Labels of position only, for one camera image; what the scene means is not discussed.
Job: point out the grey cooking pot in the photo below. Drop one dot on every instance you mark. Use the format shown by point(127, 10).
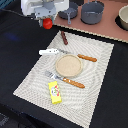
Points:
point(91, 12)

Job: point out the beige bowl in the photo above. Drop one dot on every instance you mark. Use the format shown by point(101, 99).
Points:
point(123, 14)

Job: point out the wooden handled fork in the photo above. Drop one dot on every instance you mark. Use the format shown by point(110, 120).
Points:
point(54, 76)

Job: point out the grey saucepan with handle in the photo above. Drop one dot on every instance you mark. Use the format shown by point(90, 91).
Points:
point(70, 13)

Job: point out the yellow butter box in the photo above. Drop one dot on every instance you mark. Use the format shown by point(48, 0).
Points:
point(54, 92)

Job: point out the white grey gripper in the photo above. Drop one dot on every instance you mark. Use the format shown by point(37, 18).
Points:
point(43, 8)

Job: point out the round beige plate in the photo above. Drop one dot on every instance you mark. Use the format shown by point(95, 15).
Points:
point(68, 65)

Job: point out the brown sausage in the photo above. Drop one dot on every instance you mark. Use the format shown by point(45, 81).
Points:
point(64, 37)

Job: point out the pink wooden board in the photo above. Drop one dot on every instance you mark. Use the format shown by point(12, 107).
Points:
point(107, 27)

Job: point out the white tube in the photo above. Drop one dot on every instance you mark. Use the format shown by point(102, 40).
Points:
point(48, 52)

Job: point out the wooden handled knife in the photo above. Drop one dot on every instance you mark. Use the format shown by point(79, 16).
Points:
point(79, 55)

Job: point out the woven white placemat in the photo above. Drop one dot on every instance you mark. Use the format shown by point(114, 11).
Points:
point(77, 104)

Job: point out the red tomato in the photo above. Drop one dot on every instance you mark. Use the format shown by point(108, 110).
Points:
point(47, 23)

